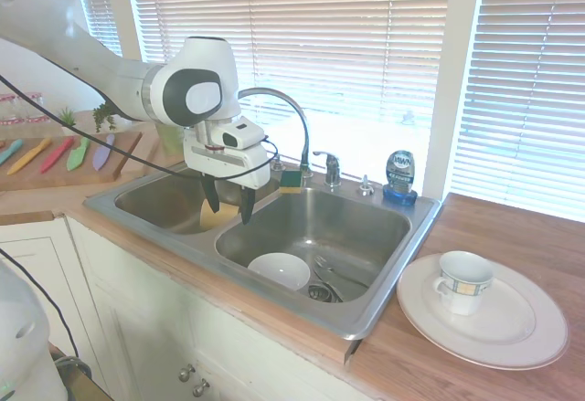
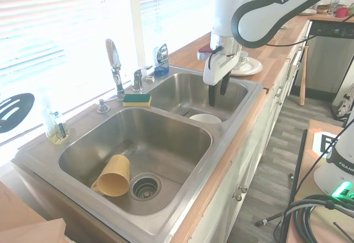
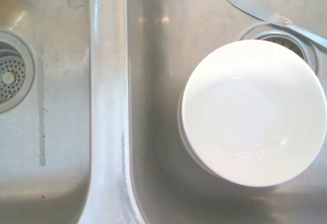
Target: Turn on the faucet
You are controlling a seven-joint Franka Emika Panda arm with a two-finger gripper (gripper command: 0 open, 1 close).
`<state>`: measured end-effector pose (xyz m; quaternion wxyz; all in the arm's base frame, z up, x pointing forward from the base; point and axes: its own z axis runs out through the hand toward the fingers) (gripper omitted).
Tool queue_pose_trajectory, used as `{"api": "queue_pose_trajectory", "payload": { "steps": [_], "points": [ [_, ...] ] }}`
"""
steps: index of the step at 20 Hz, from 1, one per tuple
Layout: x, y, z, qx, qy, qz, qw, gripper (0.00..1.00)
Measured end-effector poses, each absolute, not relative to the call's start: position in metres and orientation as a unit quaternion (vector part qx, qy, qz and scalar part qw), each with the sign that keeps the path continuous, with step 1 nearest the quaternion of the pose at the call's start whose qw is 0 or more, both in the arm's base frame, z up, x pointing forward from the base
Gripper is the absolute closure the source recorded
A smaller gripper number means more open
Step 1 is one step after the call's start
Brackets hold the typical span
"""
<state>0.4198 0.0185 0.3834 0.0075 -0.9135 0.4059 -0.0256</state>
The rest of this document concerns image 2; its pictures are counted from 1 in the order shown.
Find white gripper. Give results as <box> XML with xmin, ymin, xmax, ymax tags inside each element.
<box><xmin>202</xmin><ymin>50</ymin><xmax>242</xmax><ymax>108</ymax></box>

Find white bowl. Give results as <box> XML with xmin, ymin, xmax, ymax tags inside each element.
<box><xmin>189</xmin><ymin>113</ymin><xmax>223</xmax><ymax>125</ymax></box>

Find red and gray container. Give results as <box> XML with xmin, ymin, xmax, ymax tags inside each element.
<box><xmin>197</xmin><ymin>47</ymin><xmax>213</xmax><ymax>61</ymax></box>

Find large white dinner plate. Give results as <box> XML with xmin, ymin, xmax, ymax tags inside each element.
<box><xmin>229</xmin><ymin>57</ymin><xmax>263</xmax><ymax>76</ymax></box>

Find white patterned teacup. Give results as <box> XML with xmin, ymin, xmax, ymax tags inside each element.
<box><xmin>237</xmin><ymin>50</ymin><xmax>250</xmax><ymax>65</ymax></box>

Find white kitchen cabinet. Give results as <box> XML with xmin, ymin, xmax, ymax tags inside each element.
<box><xmin>176</xmin><ymin>20</ymin><xmax>313</xmax><ymax>243</ymax></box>

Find blue Dawn dish soap bottle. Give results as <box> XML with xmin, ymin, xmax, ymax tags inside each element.
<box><xmin>153</xmin><ymin>43</ymin><xmax>170</xmax><ymax>77</ymax></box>

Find stainless steel double sink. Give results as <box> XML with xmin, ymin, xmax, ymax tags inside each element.
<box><xmin>12</xmin><ymin>65</ymin><xmax>265</xmax><ymax>243</ymax></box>

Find yellow green sponge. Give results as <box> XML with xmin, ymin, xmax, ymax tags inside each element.
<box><xmin>122</xmin><ymin>93</ymin><xmax>153</xmax><ymax>108</ymax></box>

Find narrow white window blind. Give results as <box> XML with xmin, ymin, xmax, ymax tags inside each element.
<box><xmin>137</xmin><ymin>0</ymin><xmax>232</xmax><ymax>61</ymax></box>

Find black tripod stand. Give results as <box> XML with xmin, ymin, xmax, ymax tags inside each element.
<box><xmin>256</xmin><ymin>128</ymin><xmax>309</xmax><ymax>227</ymax></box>

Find stainless dishwasher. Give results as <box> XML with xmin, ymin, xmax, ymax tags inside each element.
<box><xmin>294</xmin><ymin>19</ymin><xmax>354</xmax><ymax>97</ymax></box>

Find chrome sink dispenser cap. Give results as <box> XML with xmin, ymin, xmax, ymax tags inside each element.
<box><xmin>96</xmin><ymin>98</ymin><xmax>111</xmax><ymax>114</ymax></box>

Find fiducial marker sheet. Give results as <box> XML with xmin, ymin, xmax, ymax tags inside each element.
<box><xmin>307</xmin><ymin>128</ymin><xmax>342</xmax><ymax>157</ymax></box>

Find sink drain strainer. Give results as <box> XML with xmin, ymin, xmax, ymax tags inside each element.
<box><xmin>129</xmin><ymin>173</ymin><xmax>163</xmax><ymax>201</ymax></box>

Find white folding stand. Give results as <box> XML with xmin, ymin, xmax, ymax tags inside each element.
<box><xmin>330</xmin><ymin>85</ymin><xmax>354</xmax><ymax>122</ymax></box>

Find clear drinking glass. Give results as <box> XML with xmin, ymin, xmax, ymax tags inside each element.
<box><xmin>327</xmin><ymin>0</ymin><xmax>341</xmax><ymax>17</ymax></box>

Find wooden robot cart top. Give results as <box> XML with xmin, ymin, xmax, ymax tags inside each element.
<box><xmin>292</xmin><ymin>118</ymin><xmax>354</xmax><ymax>243</ymax></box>

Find clear pump soap bottle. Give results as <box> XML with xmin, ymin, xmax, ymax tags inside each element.
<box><xmin>41</xmin><ymin>87</ymin><xmax>70</xmax><ymax>146</ymax></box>

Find wide white window blind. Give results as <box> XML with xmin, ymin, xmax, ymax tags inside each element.
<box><xmin>0</xmin><ymin>0</ymin><xmax>132</xmax><ymax>146</ymax></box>

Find black slotted spatula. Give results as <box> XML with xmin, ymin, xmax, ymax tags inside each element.
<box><xmin>0</xmin><ymin>92</ymin><xmax>36</xmax><ymax>134</ymax></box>

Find light wooden board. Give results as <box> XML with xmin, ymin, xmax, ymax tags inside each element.
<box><xmin>0</xmin><ymin>180</ymin><xmax>67</xmax><ymax>243</ymax></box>

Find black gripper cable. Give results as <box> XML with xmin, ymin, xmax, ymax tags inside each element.
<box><xmin>207</xmin><ymin>45</ymin><xmax>223</xmax><ymax>71</ymax></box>

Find metal cabinet pull handle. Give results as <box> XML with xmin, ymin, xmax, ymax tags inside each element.
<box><xmin>274</xmin><ymin>85</ymin><xmax>283</xmax><ymax>106</ymax></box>

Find chrome faucet lever handle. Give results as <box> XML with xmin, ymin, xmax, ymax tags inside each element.
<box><xmin>131</xmin><ymin>65</ymin><xmax>153</xmax><ymax>92</ymax></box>

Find gray cable bundle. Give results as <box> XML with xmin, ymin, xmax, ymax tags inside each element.
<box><xmin>273</xmin><ymin>194</ymin><xmax>354</xmax><ymax>243</ymax></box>

